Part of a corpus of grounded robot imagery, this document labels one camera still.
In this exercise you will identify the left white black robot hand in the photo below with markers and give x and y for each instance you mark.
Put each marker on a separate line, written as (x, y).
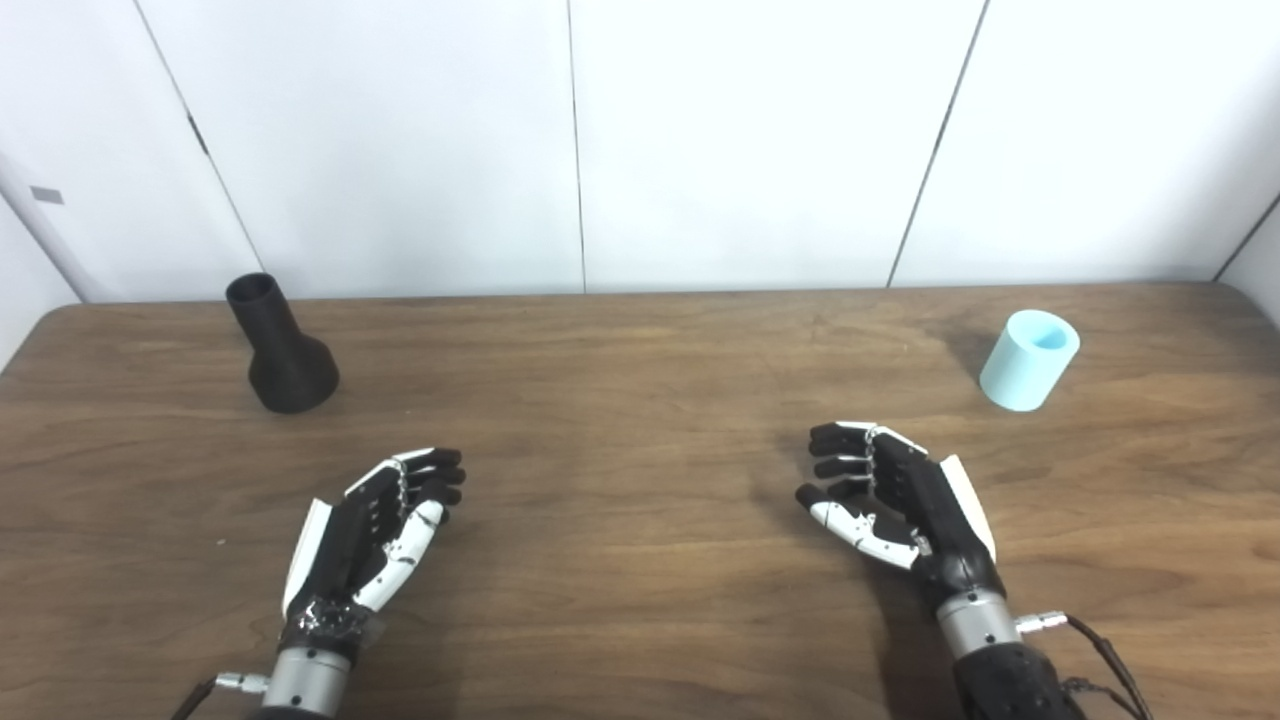
(345, 540)

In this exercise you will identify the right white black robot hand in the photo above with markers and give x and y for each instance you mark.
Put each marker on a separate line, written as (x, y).
(935, 520)

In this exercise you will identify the light blue cup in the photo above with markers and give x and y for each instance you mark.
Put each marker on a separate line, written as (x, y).
(1025, 365)

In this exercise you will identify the black funnel-shaped nozzle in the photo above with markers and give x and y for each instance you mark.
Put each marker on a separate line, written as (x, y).
(285, 365)

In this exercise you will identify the black panel seam hinge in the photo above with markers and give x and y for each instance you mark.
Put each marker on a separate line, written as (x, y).
(197, 133)

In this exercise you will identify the small grey wall tag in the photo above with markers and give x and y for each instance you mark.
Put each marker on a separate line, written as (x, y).
(46, 195)

